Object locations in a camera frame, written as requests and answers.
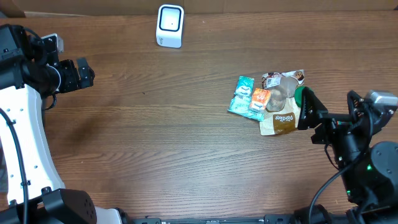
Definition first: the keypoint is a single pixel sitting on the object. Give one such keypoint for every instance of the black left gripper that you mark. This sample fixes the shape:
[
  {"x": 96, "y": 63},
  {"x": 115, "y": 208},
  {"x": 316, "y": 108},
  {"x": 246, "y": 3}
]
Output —
[{"x": 74, "y": 76}]

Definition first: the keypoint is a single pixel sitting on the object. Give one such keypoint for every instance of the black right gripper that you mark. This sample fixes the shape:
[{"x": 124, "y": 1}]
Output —
[{"x": 329, "y": 122}]

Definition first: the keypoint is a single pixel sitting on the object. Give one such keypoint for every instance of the green-lid jar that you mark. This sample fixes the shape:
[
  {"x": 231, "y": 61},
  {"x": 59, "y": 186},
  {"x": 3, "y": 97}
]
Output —
[{"x": 298, "y": 96}]

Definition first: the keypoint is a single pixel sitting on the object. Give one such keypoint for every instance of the brown clear snack pouch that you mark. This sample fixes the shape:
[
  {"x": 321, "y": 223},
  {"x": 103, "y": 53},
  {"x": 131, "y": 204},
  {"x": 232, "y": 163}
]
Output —
[{"x": 282, "y": 111}]

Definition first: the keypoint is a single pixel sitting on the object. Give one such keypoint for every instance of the orange Kleenex tissue pack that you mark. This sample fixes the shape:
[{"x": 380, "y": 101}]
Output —
[{"x": 259, "y": 100}]

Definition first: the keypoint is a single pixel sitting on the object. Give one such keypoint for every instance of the teal wet wipes pack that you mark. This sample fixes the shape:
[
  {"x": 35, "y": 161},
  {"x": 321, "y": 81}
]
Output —
[{"x": 240, "y": 105}]

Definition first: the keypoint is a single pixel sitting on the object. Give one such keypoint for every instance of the blue-green tissue pack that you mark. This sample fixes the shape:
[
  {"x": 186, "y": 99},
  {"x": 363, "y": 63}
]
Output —
[{"x": 244, "y": 86}]

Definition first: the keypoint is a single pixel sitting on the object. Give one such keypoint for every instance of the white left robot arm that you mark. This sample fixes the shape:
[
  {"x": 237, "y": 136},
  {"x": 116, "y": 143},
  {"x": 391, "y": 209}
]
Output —
[{"x": 31, "y": 72}]

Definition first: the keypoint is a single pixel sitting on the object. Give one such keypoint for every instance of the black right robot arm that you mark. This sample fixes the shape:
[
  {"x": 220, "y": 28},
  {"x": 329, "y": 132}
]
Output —
[{"x": 368, "y": 172}]

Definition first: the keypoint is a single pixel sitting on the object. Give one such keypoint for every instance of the white barcode scanner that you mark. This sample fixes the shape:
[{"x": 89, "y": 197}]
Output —
[{"x": 169, "y": 28}]

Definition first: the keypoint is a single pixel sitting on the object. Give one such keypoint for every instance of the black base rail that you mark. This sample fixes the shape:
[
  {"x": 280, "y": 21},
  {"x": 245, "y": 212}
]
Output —
[{"x": 214, "y": 220}]

